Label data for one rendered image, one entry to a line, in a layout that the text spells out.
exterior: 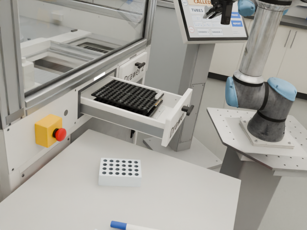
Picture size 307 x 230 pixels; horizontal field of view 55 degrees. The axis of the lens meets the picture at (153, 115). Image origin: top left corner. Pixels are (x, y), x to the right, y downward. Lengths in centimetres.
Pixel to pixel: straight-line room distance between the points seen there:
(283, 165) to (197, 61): 106
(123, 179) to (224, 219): 30
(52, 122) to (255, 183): 88
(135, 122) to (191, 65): 111
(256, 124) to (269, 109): 9
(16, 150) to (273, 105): 90
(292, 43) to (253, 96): 280
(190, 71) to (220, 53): 195
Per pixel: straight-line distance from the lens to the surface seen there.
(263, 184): 138
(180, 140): 230
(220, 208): 91
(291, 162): 124
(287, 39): 392
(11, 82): 78
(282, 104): 122
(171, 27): 265
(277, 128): 127
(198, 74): 208
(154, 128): 98
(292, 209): 229
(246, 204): 144
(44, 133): 88
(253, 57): 112
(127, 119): 101
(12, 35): 76
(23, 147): 90
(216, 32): 194
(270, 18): 109
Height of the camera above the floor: 137
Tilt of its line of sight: 28 degrees down
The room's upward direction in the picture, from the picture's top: 9 degrees clockwise
